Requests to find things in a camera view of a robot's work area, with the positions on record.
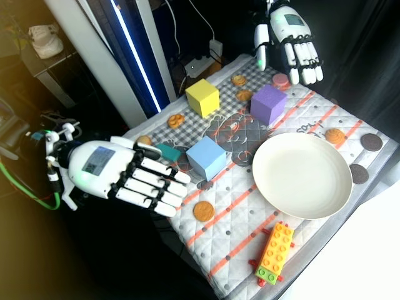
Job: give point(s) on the purple foam cube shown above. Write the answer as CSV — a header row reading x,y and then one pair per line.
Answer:
x,y
267,103

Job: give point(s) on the light blue foam block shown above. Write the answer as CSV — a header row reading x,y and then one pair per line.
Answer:
x,y
206,157

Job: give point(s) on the yellow foam cube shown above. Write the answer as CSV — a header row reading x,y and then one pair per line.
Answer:
x,y
201,97

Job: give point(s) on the cream round plate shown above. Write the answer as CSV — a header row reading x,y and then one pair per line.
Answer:
x,y
301,175

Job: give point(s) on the tan round toy cookie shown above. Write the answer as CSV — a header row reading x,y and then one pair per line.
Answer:
x,y
144,140

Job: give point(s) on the small teal block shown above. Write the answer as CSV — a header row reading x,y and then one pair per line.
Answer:
x,y
168,152

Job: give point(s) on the orange pretzel-shaped toy cookie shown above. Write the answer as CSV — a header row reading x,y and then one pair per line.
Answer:
x,y
176,121

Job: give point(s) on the grey shelf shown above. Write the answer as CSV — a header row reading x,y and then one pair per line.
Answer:
x,y
53,78

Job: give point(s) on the orange round toy cookie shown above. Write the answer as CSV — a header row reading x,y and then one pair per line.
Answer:
x,y
203,211

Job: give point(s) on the white sneaker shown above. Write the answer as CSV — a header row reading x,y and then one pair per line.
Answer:
x,y
47,42

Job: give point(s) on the white power strip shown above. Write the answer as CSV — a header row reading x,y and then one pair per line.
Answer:
x,y
197,67

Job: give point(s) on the orange flower-shaped toy cookie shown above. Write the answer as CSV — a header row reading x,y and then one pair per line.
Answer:
x,y
244,95
239,80

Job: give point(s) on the white plug adapter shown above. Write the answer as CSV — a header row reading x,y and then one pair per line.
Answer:
x,y
215,47

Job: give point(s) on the orange and green brick toy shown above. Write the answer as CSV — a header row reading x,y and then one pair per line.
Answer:
x,y
276,250

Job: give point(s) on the pink round toy macaron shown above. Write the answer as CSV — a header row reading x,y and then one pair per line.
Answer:
x,y
279,80

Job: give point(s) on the orange swirl toy cookie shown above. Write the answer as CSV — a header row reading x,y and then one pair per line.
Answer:
x,y
335,136

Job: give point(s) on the dark brown round toy cookie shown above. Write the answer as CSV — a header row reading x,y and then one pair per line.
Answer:
x,y
371,142
359,173

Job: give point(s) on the black curtain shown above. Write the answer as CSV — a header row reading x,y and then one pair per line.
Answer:
x,y
359,47

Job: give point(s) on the white frame with blue light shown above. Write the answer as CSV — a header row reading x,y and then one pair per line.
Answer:
x,y
93,62

